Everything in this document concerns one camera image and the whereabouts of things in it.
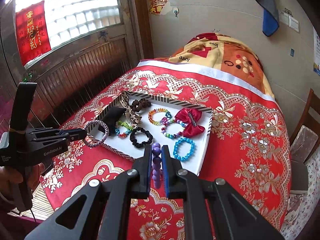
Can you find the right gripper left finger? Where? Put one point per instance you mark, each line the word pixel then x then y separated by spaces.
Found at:
pixel 141 182

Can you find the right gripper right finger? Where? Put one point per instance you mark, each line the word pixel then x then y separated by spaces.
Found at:
pixel 174 185

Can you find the black scrunchie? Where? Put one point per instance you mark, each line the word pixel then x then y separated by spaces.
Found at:
pixel 144 143

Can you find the striped white jewelry tray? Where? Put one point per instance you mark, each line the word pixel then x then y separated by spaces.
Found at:
pixel 125 149

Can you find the person left hand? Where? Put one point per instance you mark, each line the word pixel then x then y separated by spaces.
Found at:
pixel 11 175

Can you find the leopard print ribbon bow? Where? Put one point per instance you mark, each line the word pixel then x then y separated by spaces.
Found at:
pixel 130 114

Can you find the brown fabric scrunchie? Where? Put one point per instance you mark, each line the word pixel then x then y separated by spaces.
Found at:
pixel 138 105

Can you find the red satin bow clip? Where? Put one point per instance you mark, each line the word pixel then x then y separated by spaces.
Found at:
pixel 190 117

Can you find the wooden slatted headboard panel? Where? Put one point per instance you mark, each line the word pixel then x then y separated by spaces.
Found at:
pixel 68 77

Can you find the red floral bed cover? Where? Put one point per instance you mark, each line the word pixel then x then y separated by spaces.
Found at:
pixel 248 146

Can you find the red chinese window banner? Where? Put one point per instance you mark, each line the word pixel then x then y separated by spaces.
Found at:
pixel 31 32

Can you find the floral sheet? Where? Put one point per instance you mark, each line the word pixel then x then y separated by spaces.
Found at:
pixel 309 201

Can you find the wooden chair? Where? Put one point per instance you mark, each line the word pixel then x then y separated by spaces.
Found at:
pixel 304 142

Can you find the orange love print blanket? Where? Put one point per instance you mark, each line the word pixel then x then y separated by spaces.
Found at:
pixel 224 53

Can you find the blue grey hanging cloth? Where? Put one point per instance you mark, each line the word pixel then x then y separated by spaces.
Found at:
pixel 270 17

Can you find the wall hook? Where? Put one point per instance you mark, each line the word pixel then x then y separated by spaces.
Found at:
pixel 176 11

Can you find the red gold wall sticker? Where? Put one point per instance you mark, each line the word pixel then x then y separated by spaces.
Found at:
pixel 159 7

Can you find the white wall switch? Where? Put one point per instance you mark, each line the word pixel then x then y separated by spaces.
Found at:
pixel 285 17

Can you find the wall poster paper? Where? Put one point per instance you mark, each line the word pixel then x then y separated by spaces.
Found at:
pixel 316 52

